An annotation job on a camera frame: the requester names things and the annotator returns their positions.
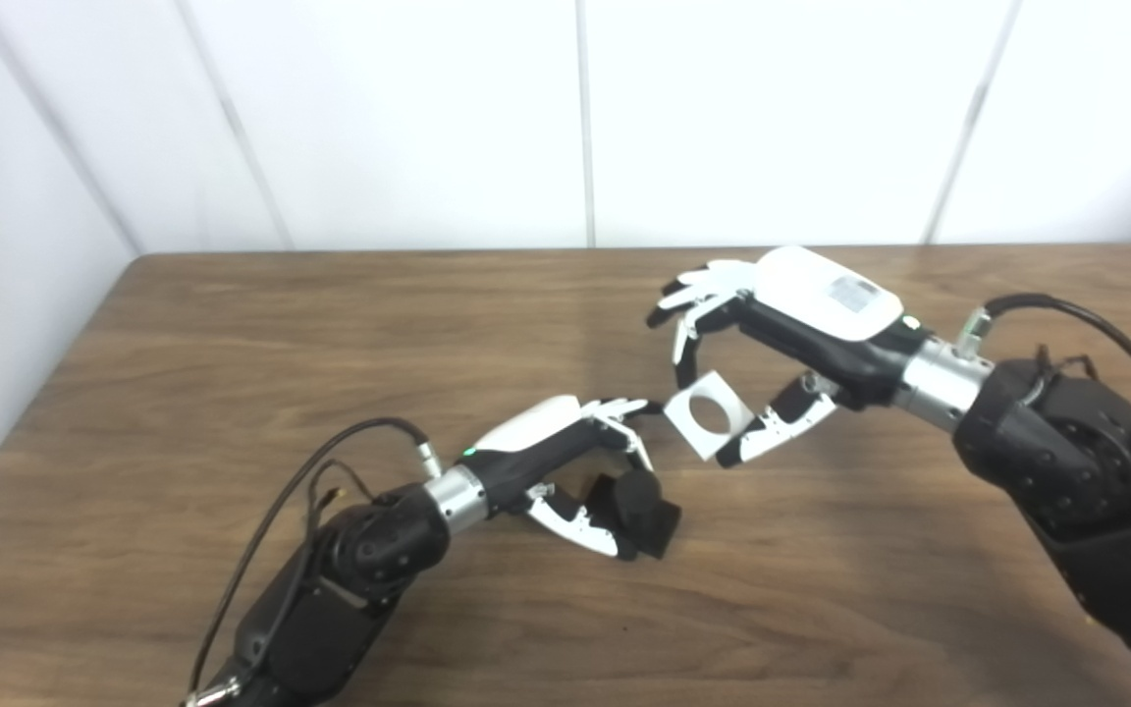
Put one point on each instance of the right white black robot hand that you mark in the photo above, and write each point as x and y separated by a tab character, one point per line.
821	304

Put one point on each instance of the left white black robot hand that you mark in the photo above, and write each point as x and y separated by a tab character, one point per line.
536	437

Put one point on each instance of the black peg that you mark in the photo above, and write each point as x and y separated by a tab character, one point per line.
644	501

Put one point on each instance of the white square piece with hole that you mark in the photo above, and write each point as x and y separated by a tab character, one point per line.
708	447

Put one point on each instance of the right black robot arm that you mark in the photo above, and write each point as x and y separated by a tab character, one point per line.
1096	491

